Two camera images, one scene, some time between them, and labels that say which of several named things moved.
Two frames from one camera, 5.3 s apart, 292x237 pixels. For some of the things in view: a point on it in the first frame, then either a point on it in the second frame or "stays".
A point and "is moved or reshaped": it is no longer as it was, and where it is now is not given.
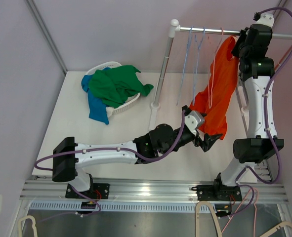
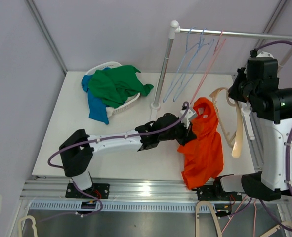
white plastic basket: [110, 64] stays
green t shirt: [116, 85] stays
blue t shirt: [97, 109] stays
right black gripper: [242, 37] → [234, 93]
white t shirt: [109, 111] stays
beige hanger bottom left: [33, 225] stays
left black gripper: [208, 141] → [187, 136]
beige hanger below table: [197, 218] stays
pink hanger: [210, 88] → [216, 53]
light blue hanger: [186, 64] → [190, 49]
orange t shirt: [213, 100] → [203, 158]
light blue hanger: [197, 50] is moved or reshaped
